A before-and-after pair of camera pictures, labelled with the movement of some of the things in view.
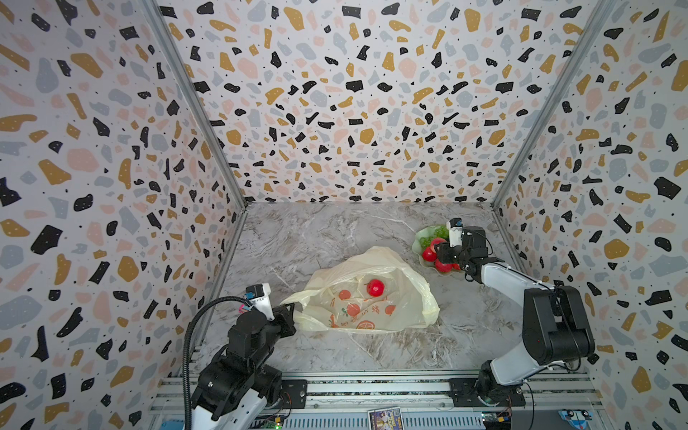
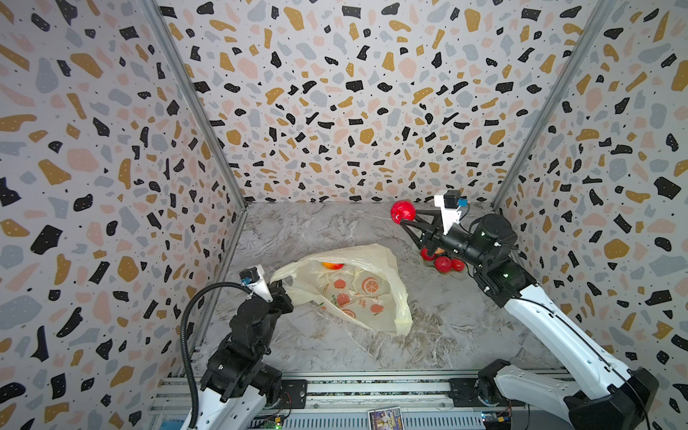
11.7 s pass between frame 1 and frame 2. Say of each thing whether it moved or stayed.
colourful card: stayed
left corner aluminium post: stayed
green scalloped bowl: stayed
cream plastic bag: moved
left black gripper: moved
